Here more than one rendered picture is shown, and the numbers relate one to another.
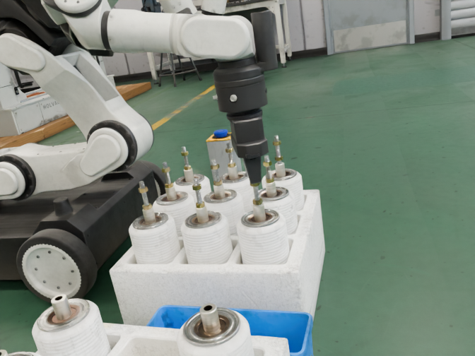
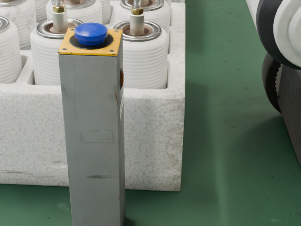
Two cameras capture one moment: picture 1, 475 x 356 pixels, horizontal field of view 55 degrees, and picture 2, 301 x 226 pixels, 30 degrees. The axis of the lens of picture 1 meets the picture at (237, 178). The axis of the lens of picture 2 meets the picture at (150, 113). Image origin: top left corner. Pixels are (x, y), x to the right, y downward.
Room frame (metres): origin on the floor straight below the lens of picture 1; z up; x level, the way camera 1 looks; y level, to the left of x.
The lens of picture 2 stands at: (1.88, -0.07, 0.60)
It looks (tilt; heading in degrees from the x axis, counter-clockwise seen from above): 32 degrees down; 165
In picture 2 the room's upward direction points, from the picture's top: 1 degrees clockwise
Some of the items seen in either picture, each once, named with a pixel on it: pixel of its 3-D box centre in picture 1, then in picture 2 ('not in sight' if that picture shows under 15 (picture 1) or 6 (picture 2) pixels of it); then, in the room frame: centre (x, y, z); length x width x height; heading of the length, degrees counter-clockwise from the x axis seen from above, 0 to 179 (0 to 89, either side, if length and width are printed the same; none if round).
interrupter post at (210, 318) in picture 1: (210, 318); not in sight; (0.50, 0.06, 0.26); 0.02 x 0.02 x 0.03
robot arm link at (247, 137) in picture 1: (243, 116); not in sight; (0.81, -0.03, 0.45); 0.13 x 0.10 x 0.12; 5
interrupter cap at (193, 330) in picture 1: (211, 326); not in sight; (0.50, 0.06, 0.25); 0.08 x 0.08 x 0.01
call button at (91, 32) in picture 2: (220, 134); (91, 36); (1.26, 0.03, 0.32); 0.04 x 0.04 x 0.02
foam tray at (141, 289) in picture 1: (231, 259); (79, 83); (0.96, 0.04, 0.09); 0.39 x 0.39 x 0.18; 72
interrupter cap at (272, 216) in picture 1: (260, 218); not in sight; (0.81, -0.03, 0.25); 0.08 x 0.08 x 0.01
